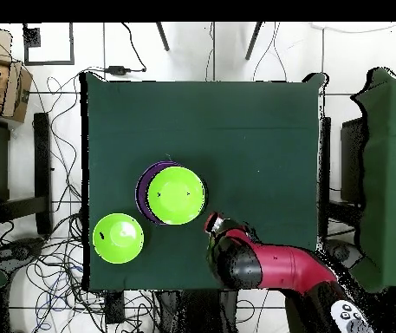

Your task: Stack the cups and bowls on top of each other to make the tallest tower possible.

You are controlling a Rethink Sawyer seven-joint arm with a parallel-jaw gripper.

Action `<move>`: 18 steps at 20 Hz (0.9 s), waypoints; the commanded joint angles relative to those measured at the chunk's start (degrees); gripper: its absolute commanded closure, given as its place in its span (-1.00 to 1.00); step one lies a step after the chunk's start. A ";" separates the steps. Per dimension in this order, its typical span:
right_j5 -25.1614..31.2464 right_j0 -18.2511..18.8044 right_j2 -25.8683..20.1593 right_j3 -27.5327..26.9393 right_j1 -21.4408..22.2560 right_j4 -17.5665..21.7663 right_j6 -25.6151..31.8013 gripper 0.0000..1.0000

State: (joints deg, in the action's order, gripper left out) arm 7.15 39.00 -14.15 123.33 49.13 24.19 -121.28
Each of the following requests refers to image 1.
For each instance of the green plastic bowl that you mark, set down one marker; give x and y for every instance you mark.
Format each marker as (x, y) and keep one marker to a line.
(118, 239)
(176, 196)

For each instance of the purple plastic bowl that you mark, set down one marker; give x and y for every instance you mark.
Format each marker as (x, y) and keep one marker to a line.
(142, 197)

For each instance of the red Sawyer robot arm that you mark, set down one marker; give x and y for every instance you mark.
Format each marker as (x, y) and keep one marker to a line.
(287, 263)

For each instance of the grey stand foot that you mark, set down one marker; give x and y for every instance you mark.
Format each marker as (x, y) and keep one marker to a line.
(341, 253)

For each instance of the black power adapter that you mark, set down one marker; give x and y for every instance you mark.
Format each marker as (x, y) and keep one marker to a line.
(117, 69)

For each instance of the black tripod leg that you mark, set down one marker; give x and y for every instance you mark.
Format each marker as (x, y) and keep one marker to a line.
(163, 36)
(253, 40)

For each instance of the black stand foot with knob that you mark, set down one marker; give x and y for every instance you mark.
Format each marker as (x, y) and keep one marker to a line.
(20, 249)

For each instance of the brown cardboard box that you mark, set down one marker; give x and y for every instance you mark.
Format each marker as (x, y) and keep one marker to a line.
(14, 93)

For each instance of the black bench frame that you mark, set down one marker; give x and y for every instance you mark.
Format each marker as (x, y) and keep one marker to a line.
(43, 173)

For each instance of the black square frame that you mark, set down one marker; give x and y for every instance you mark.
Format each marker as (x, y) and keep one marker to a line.
(71, 45)

